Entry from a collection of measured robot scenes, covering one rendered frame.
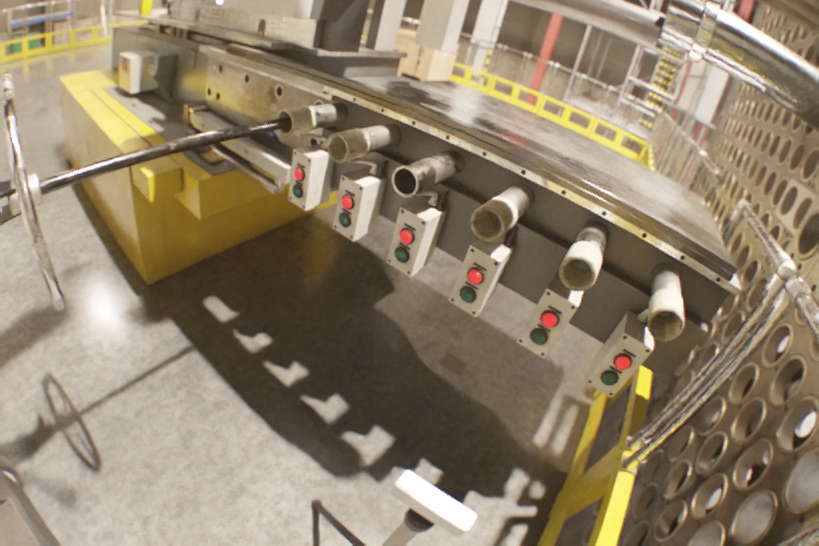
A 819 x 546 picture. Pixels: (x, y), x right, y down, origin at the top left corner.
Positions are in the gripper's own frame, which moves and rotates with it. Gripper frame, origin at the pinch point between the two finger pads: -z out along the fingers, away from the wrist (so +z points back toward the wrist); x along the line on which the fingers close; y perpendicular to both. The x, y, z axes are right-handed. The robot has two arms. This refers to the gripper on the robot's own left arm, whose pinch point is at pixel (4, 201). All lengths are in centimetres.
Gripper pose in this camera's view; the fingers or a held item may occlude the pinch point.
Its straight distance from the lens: 72.5
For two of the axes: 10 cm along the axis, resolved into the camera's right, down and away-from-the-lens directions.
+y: -6.3, -7.7, 1.1
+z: -5.5, 3.4, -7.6
